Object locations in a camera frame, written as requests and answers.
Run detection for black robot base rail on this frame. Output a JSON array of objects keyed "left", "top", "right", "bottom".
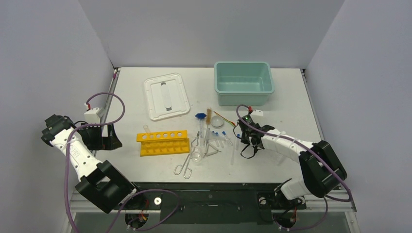
[{"left": 127, "top": 182, "right": 306, "bottom": 225}]

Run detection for yellow test tube rack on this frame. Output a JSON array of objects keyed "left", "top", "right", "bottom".
[{"left": 136, "top": 130, "right": 190, "bottom": 157}]

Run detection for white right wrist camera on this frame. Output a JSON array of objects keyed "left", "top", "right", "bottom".
[{"left": 248, "top": 109, "right": 264, "bottom": 117}]

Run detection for blue funnel on stem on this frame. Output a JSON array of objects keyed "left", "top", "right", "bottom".
[{"left": 195, "top": 113, "right": 206, "bottom": 147}]

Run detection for metal crucible tongs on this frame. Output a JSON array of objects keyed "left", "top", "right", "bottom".
[{"left": 173, "top": 132, "right": 200, "bottom": 179}]

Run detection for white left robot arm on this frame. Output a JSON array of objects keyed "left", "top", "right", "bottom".
[{"left": 41, "top": 115, "right": 145, "bottom": 214}]

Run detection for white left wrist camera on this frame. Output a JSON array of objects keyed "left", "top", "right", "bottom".
[{"left": 84, "top": 103, "right": 101, "bottom": 124}]

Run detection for teal plastic bin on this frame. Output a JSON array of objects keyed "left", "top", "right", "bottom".
[{"left": 214, "top": 61, "right": 275, "bottom": 106}]

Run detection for glass watch dish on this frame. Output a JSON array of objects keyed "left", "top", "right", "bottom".
[{"left": 211, "top": 116, "right": 224, "bottom": 128}]

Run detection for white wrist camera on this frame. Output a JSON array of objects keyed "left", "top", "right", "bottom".
[
  {"left": 248, "top": 109, "right": 264, "bottom": 117},
  {"left": 84, "top": 103, "right": 101, "bottom": 124}
]

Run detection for clear glass test tube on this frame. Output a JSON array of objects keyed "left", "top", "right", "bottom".
[{"left": 143, "top": 125, "right": 152, "bottom": 134}]

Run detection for brown test tube brush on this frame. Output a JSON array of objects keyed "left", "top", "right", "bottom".
[{"left": 205, "top": 108, "right": 212, "bottom": 125}]

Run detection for blue capped vial pair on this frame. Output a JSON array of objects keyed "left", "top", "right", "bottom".
[{"left": 212, "top": 131, "right": 224, "bottom": 148}]

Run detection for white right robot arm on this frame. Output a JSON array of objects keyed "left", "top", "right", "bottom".
[{"left": 237, "top": 114, "right": 353, "bottom": 207}]

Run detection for red yellow plastic spatula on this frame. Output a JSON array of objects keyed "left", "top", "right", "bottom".
[{"left": 213, "top": 111, "right": 236, "bottom": 127}]

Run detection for white plastic bin lid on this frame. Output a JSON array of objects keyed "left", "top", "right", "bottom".
[{"left": 144, "top": 73, "right": 190, "bottom": 121}]

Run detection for small glass beaker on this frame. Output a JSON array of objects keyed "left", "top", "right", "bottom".
[{"left": 191, "top": 147, "right": 204, "bottom": 163}]

